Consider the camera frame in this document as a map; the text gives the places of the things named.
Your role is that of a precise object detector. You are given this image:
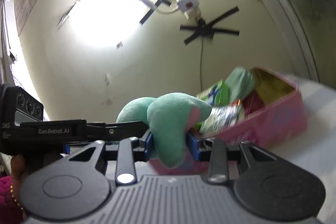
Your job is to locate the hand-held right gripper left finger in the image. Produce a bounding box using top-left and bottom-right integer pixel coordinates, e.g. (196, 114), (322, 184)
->
(62, 132), (155, 186)

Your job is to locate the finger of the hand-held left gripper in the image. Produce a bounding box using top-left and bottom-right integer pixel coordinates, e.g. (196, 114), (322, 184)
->
(85, 120), (150, 142)

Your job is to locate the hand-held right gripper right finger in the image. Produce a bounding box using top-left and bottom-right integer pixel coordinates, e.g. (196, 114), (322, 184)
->
(186, 132), (279, 185)

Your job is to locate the mint green plush toy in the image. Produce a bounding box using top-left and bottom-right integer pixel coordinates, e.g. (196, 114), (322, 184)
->
(116, 93), (213, 169)

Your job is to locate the green medicine box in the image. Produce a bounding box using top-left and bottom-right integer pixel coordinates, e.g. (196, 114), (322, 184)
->
(196, 80), (231, 106)

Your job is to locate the pink tin box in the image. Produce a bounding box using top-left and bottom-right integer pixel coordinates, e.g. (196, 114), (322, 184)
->
(148, 67), (308, 175)

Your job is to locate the person's left hand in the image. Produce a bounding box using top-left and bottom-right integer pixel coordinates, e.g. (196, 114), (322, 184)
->
(10, 154), (27, 184)

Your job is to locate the black tape strips cluster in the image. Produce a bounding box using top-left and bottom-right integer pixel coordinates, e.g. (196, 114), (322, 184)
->
(139, 0), (172, 26)

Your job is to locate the white socket adapter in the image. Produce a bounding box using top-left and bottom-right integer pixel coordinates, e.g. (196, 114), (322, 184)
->
(176, 0), (202, 20)

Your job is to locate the frosted glass pane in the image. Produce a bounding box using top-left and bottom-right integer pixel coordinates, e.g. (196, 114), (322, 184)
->
(285, 0), (336, 94)

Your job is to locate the gold bead bracelet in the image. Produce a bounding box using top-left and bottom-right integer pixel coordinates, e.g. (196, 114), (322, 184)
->
(10, 184), (23, 210)

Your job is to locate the thin black wire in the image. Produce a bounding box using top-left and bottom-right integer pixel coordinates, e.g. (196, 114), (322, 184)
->
(1, 1), (19, 83)

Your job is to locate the thin grey cable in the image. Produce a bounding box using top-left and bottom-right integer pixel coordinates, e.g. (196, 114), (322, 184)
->
(199, 38), (206, 92)

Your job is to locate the aluminium window frame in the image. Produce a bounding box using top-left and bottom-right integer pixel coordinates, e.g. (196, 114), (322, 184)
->
(228, 0), (336, 83)

